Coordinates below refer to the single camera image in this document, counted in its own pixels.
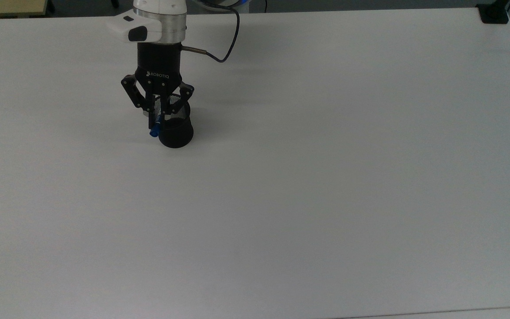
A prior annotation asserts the black table clamp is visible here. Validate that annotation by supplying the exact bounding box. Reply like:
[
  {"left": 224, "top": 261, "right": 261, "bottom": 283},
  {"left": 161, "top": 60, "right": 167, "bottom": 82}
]
[{"left": 476, "top": 0, "right": 510, "bottom": 24}]

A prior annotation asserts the blue and white marker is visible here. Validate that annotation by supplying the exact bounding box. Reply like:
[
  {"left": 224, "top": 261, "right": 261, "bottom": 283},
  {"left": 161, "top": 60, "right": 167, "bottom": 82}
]
[{"left": 150, "top": 113, "right": 164, "bottom": 137}]

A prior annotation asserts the black mesh pen cup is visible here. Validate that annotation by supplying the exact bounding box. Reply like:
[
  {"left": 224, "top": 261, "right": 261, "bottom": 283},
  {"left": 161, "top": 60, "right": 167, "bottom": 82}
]
[{"left": 154, "top": 94, "right": 194, "bottom": 149}]

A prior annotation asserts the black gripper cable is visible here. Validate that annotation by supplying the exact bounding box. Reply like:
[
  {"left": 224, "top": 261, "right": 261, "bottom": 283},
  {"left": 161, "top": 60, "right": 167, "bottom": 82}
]
[{"left": 181, "top": 1, "right": 241, "bottom": 63}]

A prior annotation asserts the beige wooden table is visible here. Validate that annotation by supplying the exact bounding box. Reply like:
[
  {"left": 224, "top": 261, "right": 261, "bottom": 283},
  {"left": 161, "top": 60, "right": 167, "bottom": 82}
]
[{"left": 0, "top": 0, "right": 48, "bottom": 19}]

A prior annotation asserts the white robot base blue ring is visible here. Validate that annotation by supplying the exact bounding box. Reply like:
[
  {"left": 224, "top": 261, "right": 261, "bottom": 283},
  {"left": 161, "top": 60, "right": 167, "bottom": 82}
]
[{"left": 192, "top": 0, "right": 252, "bottom": 14}]

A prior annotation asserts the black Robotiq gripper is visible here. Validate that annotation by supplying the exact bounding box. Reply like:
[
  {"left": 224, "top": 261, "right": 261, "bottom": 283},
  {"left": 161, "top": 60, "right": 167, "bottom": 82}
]
[{"left": 120, "top": 42, "right": 195, "bottom": 130}]

